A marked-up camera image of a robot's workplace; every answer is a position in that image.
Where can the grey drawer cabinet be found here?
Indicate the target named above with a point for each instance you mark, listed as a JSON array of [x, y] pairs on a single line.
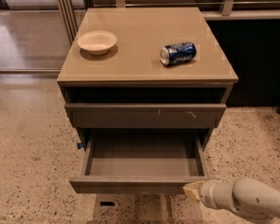
[[132, 72]]

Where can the grey top drawer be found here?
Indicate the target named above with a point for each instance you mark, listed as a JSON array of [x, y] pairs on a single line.
[[137, 116]]

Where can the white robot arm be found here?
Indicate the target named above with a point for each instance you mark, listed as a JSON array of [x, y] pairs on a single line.
[[246, 197]]

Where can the blue Pepsi can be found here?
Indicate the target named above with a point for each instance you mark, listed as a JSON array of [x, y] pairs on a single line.
[[178, 53]]

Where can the white paper bowl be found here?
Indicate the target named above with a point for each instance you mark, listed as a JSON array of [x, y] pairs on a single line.
[[97, 42]]

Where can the grey drawer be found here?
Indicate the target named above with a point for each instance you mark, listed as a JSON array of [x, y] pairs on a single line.
[[137, 116], [142, 162]]

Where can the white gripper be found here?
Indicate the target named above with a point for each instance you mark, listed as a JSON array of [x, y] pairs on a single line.
[[207, 192]]

